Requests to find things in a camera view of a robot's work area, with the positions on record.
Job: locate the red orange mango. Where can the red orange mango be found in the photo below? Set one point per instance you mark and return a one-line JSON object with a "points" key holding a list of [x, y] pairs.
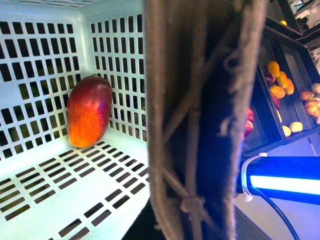
{"points": [[88, 111]]}

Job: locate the brown basket handle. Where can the brown basket handle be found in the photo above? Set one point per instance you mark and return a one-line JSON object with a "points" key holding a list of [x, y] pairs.
{"points": [[201, 61]]}

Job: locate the light teal plastic basket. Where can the light teal plastic basket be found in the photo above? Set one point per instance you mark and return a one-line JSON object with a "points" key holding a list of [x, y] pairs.
{"points": [[49, 189]]}

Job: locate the blue lit robot arm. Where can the blue lit robot arm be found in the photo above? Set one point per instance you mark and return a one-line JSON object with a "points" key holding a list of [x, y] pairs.
{"points": [[291, 178]]}

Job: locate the black fruit display shelf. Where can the black fruit display shelf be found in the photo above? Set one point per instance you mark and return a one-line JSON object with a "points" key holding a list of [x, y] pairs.
{"points": [[286, 93]]}

